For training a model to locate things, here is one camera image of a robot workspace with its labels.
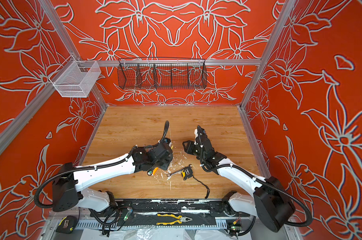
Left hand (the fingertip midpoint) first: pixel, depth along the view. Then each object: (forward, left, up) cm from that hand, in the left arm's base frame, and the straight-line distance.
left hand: (168, 158), depth 78 cm
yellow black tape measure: (-4, -10, -9) cm, 14 cm away
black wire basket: (+52, +9, +18) cm, 56 cm away
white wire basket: (+39, +62, +21) cm, 76 cm away
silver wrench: (-5, 0, -11) cm, 12 cm away
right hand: (+9, -7, +2) cm, 12 cm away
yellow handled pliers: (-26, -8, -11) cm, 29 cm away
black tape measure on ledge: (-31, +44, -9) cm, 55 cm away
